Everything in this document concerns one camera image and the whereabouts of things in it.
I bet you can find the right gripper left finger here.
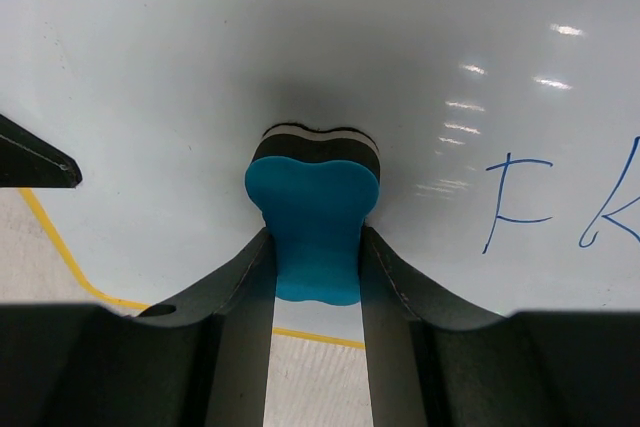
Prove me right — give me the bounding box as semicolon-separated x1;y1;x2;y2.
1;231;276;426

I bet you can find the blue whiteboard eraser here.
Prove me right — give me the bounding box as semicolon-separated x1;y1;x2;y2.
244;123;381;306

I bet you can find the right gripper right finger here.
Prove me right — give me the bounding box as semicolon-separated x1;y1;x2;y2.
360;227;639;426

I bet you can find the yellow framed whiteboard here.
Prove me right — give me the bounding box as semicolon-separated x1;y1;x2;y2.
1;0;639;315

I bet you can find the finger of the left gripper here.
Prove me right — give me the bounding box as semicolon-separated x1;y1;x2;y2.
0;116;83;189

